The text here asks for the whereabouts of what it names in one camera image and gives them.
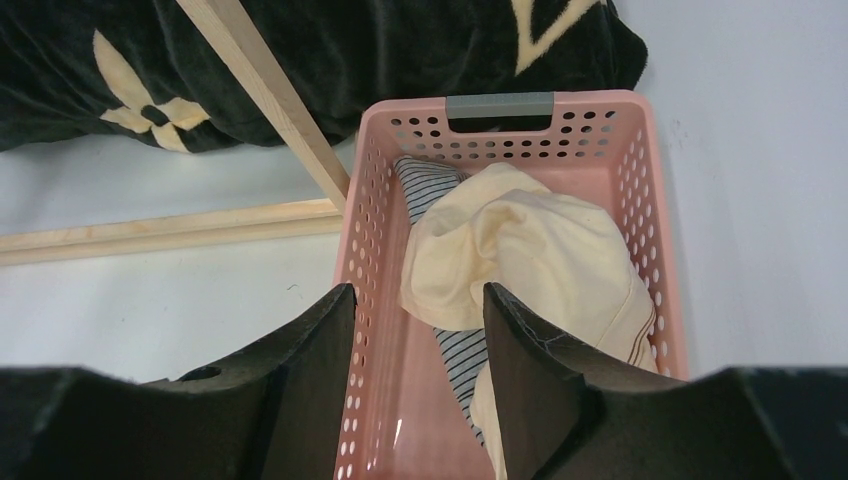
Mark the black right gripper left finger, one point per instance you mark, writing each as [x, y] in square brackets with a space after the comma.
[271, 410]

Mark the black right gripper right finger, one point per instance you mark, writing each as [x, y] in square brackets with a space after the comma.
[569, 411]

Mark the grey striped underwear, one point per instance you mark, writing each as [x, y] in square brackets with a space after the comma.
[433, 290]

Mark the beige underwear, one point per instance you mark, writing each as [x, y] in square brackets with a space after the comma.
[563, 257]

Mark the pink perforated plastic basket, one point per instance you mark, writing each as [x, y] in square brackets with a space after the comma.
[400, 418]

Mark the black floral plush pillow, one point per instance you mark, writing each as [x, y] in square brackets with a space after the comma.
[141, 69]

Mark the wooden clothes rack frame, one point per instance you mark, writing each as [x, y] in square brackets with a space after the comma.
[104, 195]

